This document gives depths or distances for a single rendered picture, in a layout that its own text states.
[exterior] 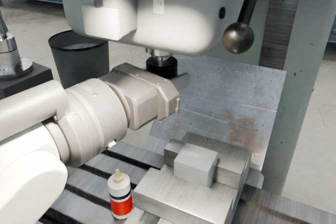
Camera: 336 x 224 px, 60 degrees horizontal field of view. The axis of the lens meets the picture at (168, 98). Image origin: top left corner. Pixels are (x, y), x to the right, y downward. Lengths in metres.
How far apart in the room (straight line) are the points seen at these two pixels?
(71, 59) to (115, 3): 2.05
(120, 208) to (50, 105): 0.32
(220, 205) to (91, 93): 0.26
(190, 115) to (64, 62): 1.68
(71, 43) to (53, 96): 2.43
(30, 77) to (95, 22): 0.43
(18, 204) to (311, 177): 2.02
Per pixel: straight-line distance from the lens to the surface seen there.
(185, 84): 0.44
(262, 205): 0.64
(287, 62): 0.78
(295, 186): 2.09
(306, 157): 2.33
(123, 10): 0.29
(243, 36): 0.28
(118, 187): 0.54
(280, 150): 0.92
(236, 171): 0.53
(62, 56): 2.36
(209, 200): 0.48
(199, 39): 0.30
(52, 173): 0.30
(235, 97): 0.80
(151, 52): 0.41
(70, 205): 0.64
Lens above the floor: 1.44
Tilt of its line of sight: 31 degrees down
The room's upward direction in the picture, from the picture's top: straight up
